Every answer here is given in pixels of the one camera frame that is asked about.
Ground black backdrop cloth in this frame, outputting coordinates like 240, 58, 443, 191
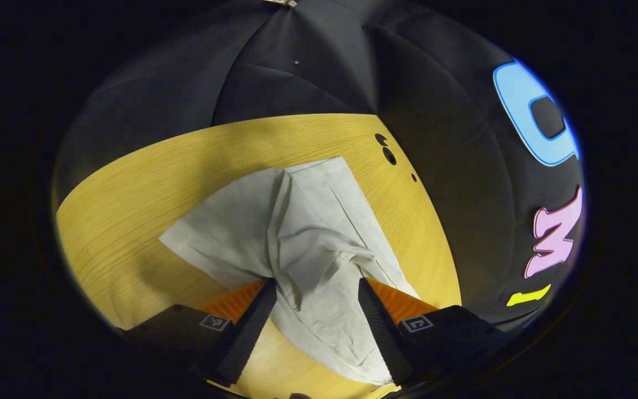
53, 0, 585, 328

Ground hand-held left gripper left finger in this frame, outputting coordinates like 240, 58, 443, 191
122, 278, 278, 387

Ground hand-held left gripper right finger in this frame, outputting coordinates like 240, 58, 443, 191
358, 277, 511, 387

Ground white jeans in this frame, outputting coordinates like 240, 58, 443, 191
158, 156, 422, 386

